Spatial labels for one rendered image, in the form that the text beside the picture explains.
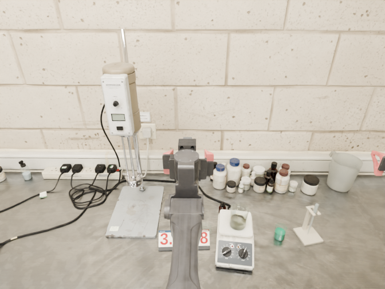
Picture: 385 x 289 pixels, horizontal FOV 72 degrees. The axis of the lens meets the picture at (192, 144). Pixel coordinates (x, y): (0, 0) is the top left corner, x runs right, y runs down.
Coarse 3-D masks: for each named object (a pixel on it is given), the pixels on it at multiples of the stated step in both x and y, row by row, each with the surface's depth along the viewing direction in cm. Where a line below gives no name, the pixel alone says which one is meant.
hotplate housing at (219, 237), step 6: (252, 222) 100; (228, 240) 93; (234, 240) 93; (240, 240) 93; (246, 240) 93; (252, 240) 92; (216, 246) 93; (252, 246) 91; (216, 252) 92; (252, 252) 90; (216, 258) 91; (252, 258) 89; (216, 264) 90; (222, 264) 89; (228, 264) 89; (234, 264) 89; (252, 264) 89; (246, 270) 90; (252, 270) 89
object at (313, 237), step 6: (312, 210) 97; (306, 216) 101; (306, 222) 102; (294, 228) 105; (300, 228) 105; (306, 228) 104; (312, 228) 105; (300, 234) 102; (306, 234) 102; (312, 234) 102; (318, 234) 102; (300, 240) 101; (306, 240) 100; (312, 240) 100; (318, 240) 100
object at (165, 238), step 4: (168, 232) 100; (160, 236) 99; (164, 236) 99; (168, 236) 99; (160, 240) 99; (164, 240) 99; (168, 240) 99; (160, 244) 98; (164, 244) 98; (168, 244) 98
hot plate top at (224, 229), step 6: (222, 210) 102; (228, 210) 102; (222, 216) 100; (228, 216) 100; (222, 222) 97; (228, 222) 97; (246, 222) 97; (222, 228) 95; (228, 228) 95; (246, 228) 95; (252, 228) 95; (222, 234) 93; (228, 234) 93; (234, 234) 92; (240, 234) 92; (246, 234) 92; (252, 234) 92
